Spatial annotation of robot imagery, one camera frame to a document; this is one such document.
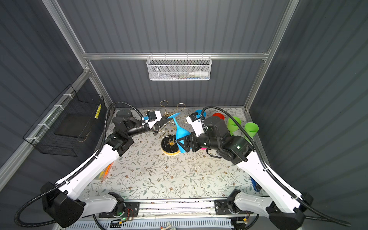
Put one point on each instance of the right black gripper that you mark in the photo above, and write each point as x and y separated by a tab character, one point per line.
191	137

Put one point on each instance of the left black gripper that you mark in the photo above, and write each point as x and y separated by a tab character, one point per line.
164	120

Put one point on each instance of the blue wine glass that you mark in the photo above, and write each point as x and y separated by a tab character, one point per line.
198	112
180	132

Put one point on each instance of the red wine glass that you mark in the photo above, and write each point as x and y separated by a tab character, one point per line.
219	115

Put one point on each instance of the green wine glass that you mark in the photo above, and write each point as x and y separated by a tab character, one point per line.
231	126
251	129

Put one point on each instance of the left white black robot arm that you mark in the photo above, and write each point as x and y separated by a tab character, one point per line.
65	204

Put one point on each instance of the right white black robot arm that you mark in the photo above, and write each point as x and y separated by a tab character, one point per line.
285	212

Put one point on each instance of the white bottle in basket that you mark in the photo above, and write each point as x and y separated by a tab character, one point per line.
201	74

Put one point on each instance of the yellow marker pen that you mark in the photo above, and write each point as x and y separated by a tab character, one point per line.
98	111

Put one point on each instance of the orange coloured box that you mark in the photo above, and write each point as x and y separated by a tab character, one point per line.
105	172

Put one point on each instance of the blue stapler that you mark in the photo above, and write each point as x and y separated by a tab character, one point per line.
255	185

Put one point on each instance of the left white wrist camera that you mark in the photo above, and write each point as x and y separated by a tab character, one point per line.
151	118

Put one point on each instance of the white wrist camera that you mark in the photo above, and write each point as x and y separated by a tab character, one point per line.
151	118
195	121

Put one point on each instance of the gold wire wine glass rack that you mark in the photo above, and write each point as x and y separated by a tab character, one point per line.
168	143

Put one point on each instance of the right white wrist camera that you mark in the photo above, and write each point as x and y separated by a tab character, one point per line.
195	121

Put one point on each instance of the white wire mesh basket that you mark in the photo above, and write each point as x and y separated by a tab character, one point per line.
177	67

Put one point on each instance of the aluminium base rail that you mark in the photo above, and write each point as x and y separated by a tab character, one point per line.
183	209

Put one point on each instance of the black wire mesh basket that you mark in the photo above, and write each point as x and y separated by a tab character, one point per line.
70	128

